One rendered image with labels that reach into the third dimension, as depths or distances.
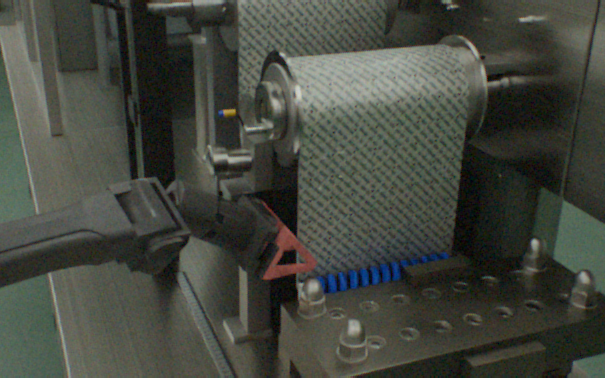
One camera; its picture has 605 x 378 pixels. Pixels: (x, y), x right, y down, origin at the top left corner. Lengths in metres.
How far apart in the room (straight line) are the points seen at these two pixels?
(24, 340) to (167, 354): 1.72
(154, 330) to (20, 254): 0.44
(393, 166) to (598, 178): 0.25
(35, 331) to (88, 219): 2.06
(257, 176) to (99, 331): 0.35
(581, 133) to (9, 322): 2.28
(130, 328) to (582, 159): 0.67
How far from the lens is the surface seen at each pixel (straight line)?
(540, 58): 1.05
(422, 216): 1.05
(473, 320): 0.97
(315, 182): 0.95
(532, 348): 0.96
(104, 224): 0.80
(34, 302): 3.00
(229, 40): 1.19
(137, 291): 1.25
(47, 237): 0.77
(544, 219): 1.38
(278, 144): 0.97
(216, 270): 1.29
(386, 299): 0.98
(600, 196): 0.99
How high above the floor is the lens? 1.56
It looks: 24 degrees down
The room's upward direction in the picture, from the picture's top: 1 degrees clockwise
